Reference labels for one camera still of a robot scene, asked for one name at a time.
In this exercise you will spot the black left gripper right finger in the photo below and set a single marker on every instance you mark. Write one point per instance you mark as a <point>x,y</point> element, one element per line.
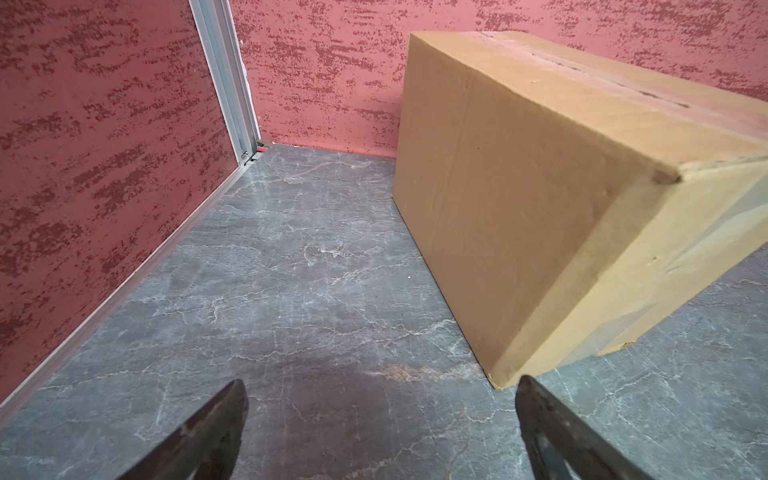
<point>560,445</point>

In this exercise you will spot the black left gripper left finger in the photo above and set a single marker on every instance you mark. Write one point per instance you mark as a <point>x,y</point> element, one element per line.
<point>205,446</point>

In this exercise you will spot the brown cardboard express box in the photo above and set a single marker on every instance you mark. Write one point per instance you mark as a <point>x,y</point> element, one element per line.
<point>566,203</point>

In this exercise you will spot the aluminium left corner post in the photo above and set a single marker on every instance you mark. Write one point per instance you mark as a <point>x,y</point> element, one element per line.
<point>215,25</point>

